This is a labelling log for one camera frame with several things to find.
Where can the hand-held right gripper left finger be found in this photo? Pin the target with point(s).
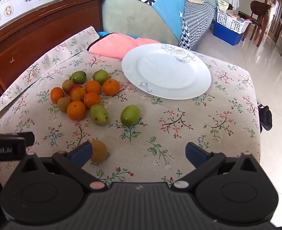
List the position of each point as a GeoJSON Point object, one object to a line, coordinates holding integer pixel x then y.
{"type": "Point", "coordinates": [81, 154]}

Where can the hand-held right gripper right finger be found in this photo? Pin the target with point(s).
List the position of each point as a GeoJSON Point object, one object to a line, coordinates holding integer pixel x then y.
{"type": "Point", "coordinates": [196, 155]}

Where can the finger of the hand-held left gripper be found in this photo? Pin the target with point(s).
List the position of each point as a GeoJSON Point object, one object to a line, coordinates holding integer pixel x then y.
{"type": "Point", "coordinates": [27, 139]}

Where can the small red tomato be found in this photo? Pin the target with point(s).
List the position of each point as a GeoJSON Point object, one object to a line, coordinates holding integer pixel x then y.
{"type": "Point", "coordinates": [75, 86]}

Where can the white floral plate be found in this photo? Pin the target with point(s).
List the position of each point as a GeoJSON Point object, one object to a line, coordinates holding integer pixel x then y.
{"type": "Point", "coordinates": [166, 71]}

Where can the floral beige cloth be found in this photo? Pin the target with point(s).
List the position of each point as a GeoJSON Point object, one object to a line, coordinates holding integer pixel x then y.
{"type": "Point", "coordinates": [179, 129]}

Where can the black shoe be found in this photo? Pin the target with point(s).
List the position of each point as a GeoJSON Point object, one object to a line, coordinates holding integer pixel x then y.
{"type": "Point", "coordinates": [265, 119]}

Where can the brown wooden headboard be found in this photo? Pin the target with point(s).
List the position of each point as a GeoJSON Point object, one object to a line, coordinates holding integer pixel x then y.
{"type": "Point", "coordinates": [35, 40]}

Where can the pink towel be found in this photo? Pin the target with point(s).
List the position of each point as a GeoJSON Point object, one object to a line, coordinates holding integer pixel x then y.
{"type": "Point", "coordinates": [112, 45]}

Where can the blue striped cloth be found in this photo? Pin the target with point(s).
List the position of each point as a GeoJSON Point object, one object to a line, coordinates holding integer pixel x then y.
{"type": "Point", "coordinates": [105, 33]}

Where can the blue storage bin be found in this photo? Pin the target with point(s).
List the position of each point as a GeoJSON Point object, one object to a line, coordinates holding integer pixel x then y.
{"type": "Point", "coordinates": [227, 34]}

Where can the houndstooth sofa cover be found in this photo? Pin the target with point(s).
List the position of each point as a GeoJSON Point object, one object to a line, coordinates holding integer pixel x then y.
{"type": "Point", "coordinates": [198, 21]}

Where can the white plastic basket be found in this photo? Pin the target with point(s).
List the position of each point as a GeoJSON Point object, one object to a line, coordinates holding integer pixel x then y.
{"type": "Point", "coordinates": [232, 21]}

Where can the white printed cardboard box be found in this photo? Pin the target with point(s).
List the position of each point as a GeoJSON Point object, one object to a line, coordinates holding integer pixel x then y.
{"type": "Point", "coordinates": [23, 0]}

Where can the grey-green sofa armrest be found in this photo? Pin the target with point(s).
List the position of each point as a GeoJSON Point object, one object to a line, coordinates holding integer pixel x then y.
{"type": "Point", "coordinates": [136, 16]}

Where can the dark wooden chair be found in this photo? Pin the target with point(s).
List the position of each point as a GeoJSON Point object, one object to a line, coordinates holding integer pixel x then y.
{"type": "Point", "coordinates": [258, 12]}

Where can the blue printed blanket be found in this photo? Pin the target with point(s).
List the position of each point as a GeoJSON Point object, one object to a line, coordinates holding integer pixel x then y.
{"type": "Point", "coordinates": [155, 2]}

